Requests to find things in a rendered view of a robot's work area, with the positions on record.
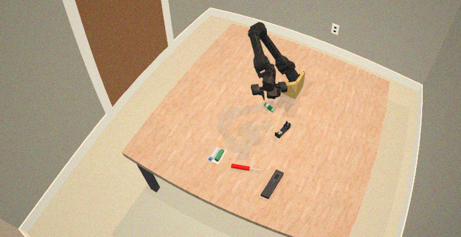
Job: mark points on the green and white battery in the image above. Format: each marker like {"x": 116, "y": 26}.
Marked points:
{"x": 269, "y": 107}

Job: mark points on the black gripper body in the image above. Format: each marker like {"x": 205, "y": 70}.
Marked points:
{"x": 256, "y": 90}

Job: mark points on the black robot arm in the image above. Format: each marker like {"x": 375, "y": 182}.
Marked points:
{"x": 258, "y": 33}

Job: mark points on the red-handled screwdriver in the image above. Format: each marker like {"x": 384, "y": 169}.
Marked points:
{"x": 236, "y": 166}

